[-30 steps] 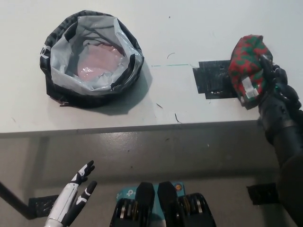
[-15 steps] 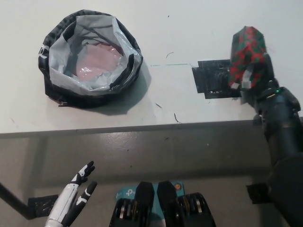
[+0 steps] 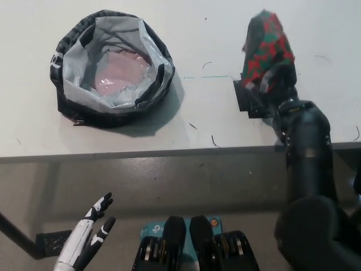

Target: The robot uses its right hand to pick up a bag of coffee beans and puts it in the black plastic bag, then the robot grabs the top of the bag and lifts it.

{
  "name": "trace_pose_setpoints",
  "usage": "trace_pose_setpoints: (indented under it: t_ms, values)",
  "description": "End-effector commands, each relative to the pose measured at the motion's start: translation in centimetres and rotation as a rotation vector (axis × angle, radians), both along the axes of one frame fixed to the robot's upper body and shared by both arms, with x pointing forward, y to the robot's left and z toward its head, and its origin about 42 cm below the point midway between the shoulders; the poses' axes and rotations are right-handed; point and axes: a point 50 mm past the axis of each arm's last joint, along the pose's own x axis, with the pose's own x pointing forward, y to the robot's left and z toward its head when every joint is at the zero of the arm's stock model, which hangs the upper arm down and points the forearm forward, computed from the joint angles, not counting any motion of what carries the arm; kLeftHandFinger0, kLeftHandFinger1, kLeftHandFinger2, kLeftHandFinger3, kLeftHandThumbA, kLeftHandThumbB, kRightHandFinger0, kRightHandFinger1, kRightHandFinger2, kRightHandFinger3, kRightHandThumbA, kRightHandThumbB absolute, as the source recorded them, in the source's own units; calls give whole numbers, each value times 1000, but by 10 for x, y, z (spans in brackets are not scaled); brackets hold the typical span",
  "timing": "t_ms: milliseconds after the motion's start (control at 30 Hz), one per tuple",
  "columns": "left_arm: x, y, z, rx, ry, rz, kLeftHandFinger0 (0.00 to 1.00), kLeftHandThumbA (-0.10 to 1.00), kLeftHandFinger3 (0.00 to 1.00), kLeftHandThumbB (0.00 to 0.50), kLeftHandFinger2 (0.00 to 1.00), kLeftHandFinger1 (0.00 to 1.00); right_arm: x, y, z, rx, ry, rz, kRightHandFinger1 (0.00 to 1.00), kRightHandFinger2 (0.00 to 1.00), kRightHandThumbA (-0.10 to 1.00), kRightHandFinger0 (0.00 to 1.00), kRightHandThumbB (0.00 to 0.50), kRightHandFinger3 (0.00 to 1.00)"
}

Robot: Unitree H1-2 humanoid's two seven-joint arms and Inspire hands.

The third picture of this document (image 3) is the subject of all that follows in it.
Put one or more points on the black tape patch on table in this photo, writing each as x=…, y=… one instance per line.
x=248, y=98

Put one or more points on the pink item inside bag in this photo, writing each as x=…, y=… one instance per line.
x=121, y=76

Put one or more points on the red green coffee bean bag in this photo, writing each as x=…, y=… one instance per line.
x=268, y=48

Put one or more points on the robot right torso block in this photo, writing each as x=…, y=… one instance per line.
x=203, y=242

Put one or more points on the robot torso block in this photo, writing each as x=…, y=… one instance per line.
x=203, y=242
x=175, y=242

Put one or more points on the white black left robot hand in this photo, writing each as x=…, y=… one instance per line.
x=74, y=245

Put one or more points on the robot left torso block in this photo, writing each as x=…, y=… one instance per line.
x=175, y=242

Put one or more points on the teal router box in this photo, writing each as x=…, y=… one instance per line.
x=152, y=228

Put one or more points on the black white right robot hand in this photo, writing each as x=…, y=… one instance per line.
x=282, y=87

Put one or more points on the black plastic shopping bag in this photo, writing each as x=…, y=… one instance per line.
x=112, y=115

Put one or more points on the black table leg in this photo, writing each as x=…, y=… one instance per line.
x=17, y=234

